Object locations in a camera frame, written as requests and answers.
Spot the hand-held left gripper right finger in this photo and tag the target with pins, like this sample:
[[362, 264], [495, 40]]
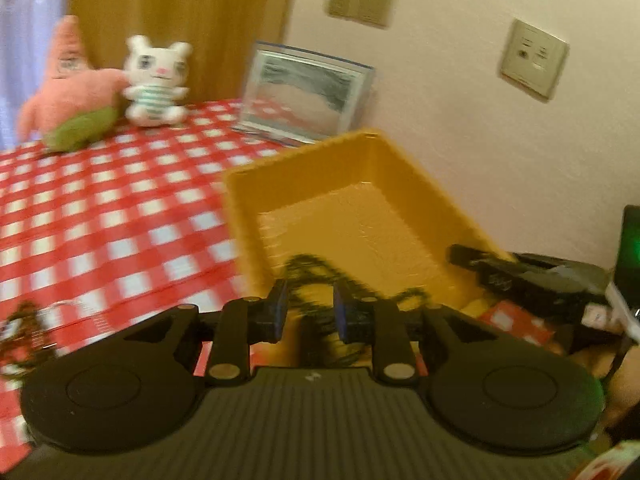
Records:
[[342, 311]]

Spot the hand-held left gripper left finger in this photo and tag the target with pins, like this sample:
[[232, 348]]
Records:
[[277, 306]]

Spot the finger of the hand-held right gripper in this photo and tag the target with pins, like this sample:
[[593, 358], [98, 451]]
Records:
[[475, 259]]

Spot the yellow plastic tray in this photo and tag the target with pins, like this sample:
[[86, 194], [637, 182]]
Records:
[[350, 210]]

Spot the red white patterned clothing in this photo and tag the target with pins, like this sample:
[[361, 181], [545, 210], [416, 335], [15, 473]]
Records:
[[612, 462]]

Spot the red white checkered tablecloth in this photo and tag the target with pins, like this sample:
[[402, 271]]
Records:
[[125, 195]]

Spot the white bunny plush toy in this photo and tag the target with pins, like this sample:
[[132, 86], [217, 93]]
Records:
[[155, 95]]

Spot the pink starfish plush toy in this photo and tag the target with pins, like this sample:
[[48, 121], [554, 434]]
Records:
[[70, 95]]

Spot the brown wooden panel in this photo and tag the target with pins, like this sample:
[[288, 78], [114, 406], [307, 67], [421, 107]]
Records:
[[200, 10]]

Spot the pale sheer curtain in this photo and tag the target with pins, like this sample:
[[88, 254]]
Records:
[[25, 10]]

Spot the beige wall socket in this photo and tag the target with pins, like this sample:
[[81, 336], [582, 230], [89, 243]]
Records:
[[534, 60]]

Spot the clear picture frame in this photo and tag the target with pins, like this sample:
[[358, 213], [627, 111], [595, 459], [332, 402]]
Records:
[[300, 95]]

